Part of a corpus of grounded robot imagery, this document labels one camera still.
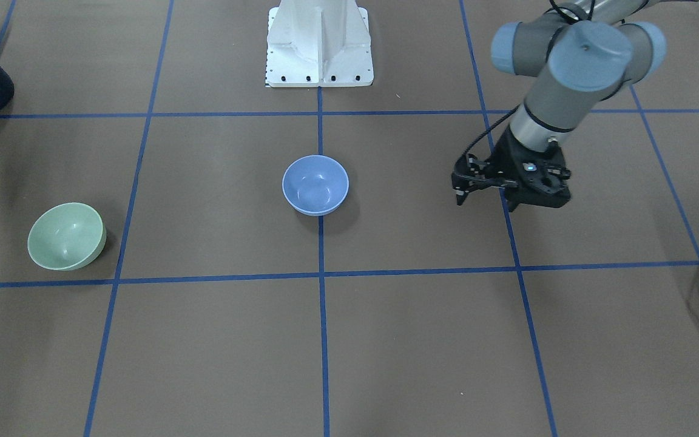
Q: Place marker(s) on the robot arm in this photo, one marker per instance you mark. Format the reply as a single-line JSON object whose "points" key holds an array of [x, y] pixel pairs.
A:
{"points": [[579, 54]]}

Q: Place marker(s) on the green bowl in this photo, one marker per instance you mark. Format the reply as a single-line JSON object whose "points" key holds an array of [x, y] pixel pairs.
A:
{"points": [[67, 237]]}

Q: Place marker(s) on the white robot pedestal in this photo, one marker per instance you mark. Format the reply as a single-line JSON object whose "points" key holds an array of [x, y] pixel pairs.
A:
{"points": [[318, 44]]}

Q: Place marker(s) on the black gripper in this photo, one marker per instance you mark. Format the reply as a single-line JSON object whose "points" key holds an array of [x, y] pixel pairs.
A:
{"points": [[505, 156]]}

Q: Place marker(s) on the blue bowl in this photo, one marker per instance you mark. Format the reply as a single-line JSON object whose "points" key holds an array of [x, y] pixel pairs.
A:
{"points": [[315, 185]]}

